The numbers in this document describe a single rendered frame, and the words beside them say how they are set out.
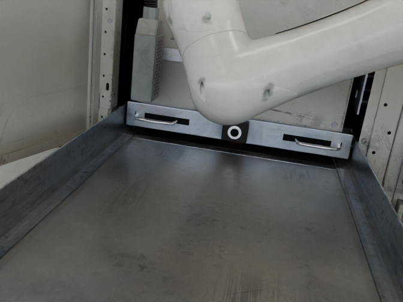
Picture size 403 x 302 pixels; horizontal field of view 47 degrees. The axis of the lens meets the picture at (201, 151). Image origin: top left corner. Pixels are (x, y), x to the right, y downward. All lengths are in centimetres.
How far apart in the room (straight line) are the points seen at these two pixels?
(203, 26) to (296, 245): 36
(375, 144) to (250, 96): 54
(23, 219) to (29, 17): 42
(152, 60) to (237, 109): 43
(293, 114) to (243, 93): 51
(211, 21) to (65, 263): 37
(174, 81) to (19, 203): 53
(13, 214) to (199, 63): 35
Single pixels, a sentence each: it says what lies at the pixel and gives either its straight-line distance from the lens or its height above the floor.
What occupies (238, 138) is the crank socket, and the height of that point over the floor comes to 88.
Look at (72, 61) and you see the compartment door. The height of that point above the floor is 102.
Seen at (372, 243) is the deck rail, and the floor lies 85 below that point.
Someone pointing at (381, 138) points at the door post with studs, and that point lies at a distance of 110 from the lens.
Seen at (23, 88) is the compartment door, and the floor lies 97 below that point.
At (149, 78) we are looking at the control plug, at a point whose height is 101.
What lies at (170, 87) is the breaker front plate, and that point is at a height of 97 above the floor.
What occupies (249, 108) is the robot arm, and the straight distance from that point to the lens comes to 62.
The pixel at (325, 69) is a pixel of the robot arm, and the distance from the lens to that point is 63.
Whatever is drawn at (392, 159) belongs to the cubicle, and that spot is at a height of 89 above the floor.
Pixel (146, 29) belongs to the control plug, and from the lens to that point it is 101.
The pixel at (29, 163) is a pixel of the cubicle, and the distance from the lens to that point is 124.
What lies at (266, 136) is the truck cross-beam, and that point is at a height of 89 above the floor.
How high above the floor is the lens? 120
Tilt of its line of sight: 19 degrees down
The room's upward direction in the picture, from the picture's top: 7 degrees clockwise
